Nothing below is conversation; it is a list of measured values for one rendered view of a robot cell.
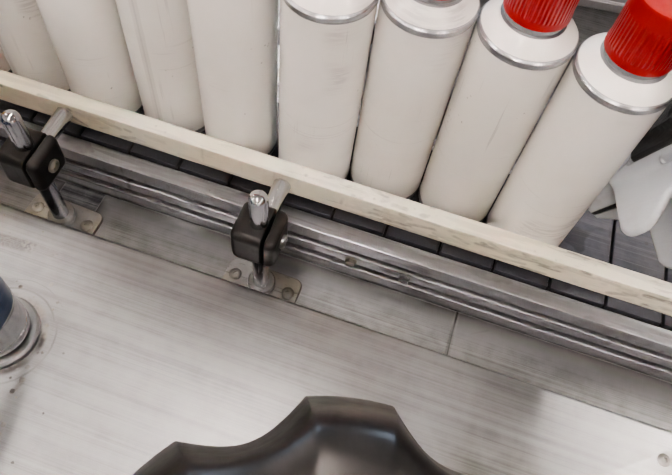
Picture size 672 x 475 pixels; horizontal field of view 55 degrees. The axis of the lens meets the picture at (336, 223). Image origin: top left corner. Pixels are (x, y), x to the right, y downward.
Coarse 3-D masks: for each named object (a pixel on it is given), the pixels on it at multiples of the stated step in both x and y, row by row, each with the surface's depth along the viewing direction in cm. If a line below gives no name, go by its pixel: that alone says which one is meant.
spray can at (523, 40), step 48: (528, 0) 30; (576, 0) 30; (480, 48) 33; (528, 48) 31; (576, 48) 32; (480, 96) 35; (528, 96) 34; (480, 144) 37; (432, 192) 44; (480, 192) 41
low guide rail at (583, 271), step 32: (0, 96) 45; (32, 96) 44; (64, 96) 44; (96, 128) 45; (128, 128) 44; (160, 128) 43; (192, 160) 44; (224, 160) 43; (256, 160) 43; (320, 192) 43; (352, 192) 42; (384, 192) 42; (416, 224) 42; (448, 224) 41; (480, 224) 41; (512, 256) 42; (544, 256) 41; (576, 256) 41; (608, 288) 41; (640, 288) 40
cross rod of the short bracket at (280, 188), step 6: (276, 180) 43; (282, 180) 42; (276, 186) 42; (282, 186) 42; (288, 186) 43; (270, 192) 42; (276, 192) 42; (282, 192) 42; (288, 192) 43; (270, 198) 42; (276, 198) 42; (282, 198) 42; (270, 204) 41; (276, 204) 42; (282, 204) 42
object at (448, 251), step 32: (160, 160) 46; (416, 192) 47; (352, 224) 45; (384, 224) 45; (576, 224) 46; (608, 224) 47; (448, 256) 44; (480, 256) 44; (608, 256) 45; (640, 256) 45; (544, 288) 44; (576, 288) 44; (640, 320) 44
